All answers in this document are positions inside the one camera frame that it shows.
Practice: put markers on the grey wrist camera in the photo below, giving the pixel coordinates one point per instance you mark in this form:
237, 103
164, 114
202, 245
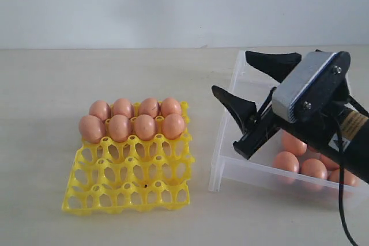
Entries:
310, 85

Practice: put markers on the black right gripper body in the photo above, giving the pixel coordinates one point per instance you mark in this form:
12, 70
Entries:
317, 131

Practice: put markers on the brown egg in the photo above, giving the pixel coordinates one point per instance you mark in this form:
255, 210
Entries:
349, 178
286, 161
91, 128
329, 164
149, 106
170, 105
292, 144
314, 168
173, 126
119, 128
124, 107
145, 127
101, 110

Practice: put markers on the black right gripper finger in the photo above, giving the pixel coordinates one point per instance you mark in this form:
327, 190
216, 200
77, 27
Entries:
240, 109
277, 66

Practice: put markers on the yellow plastic egg tray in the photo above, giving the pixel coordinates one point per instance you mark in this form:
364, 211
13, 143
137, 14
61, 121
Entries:
140, 175

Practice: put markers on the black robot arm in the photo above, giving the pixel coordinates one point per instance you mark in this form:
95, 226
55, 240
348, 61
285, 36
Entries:
351, 138

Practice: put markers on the clear plastic bin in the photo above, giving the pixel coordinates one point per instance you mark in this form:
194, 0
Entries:
253, 85

